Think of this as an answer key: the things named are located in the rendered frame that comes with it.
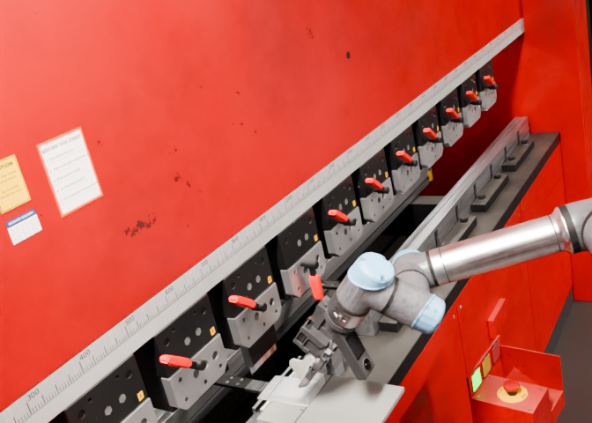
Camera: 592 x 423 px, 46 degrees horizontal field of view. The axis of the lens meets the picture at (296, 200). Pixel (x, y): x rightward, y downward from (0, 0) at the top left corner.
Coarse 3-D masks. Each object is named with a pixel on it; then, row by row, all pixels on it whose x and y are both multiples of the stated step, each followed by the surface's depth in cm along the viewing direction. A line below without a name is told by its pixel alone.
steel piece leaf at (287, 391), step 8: (280, 384) 157; (288, 384) 157; (296, 384) 156; (312, 384) 155; (320, 384) 153; (272, 392) 155; (280, 392) 155; (288, 392) 154; (296, 392) 153; (304, 392) 153; (312, 392) 149; (272, 400) 152; (280, 400) 152; (288, 400) 151; (296, 400) 151; (304, 400) 150; (312, 400) 149
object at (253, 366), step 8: (272, 328) 154; (264, 336) 151; (272, 336) 154; (256, 344) 149; (264, 344) 152; (272, 344) 154; (248, 352) 147; (256, 352) 149; (264, 352) 152; (272, 352) 156; (248, 360) 148; (256, 360) 149; (264, 360) 153; (256, 368) 151
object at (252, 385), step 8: (224, 376) 165; (232, 376) 164; (216, 384) 163; (224, 384) 162; (232, 384) 161; (240, 384) 160; (248, 384) 160; (256, 384) 159; (264, 384) 158; (256, 392) 157
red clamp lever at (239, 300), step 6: (228, 300) 133; (234, 300) 132; (240, 300) 133; (246, 300) 134; (252, 300) 136; (240, 306) 135; (246, 306) 135; (252, 306) 136; (258, 306) 138; (264, 306) 139
